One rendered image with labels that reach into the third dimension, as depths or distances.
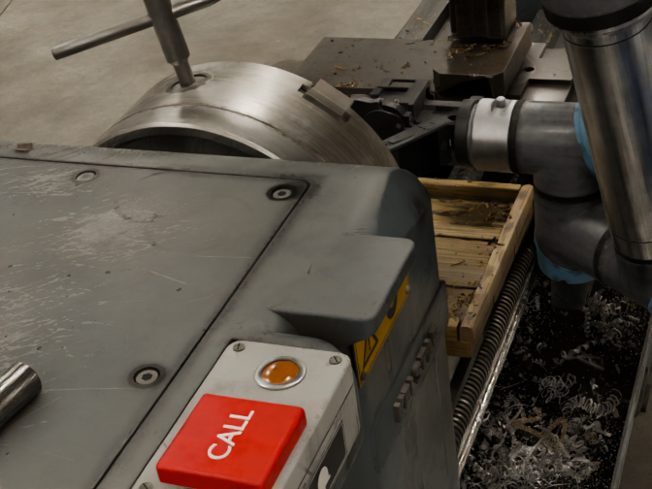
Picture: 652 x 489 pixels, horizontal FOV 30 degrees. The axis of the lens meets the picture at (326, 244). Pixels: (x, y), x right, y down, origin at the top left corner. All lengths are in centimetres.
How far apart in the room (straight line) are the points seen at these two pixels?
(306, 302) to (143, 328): 10
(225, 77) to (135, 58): 337
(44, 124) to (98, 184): 320
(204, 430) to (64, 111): 356
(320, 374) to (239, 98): 42
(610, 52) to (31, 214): 47
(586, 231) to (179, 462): 70
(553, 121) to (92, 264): 56
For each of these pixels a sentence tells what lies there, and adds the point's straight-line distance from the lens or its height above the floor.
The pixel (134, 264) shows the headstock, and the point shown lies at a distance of 81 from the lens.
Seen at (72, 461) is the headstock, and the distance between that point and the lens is 66.
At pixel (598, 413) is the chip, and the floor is 55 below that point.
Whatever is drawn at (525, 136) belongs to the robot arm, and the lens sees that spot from 123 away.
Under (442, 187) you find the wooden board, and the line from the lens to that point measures 154.
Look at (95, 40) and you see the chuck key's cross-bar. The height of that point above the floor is 129.
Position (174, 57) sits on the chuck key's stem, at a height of 126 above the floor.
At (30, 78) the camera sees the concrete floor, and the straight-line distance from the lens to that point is 449.
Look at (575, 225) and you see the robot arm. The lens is 125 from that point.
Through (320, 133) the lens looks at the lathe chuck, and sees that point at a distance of 104.
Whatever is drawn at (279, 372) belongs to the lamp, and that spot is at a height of 126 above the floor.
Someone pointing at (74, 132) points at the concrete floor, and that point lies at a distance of 400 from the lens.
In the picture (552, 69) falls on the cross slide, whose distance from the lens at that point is 166.
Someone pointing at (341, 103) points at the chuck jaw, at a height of 119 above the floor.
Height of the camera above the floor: 167
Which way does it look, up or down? 32 degrees down
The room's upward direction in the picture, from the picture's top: 9 degrees counter-clockwise
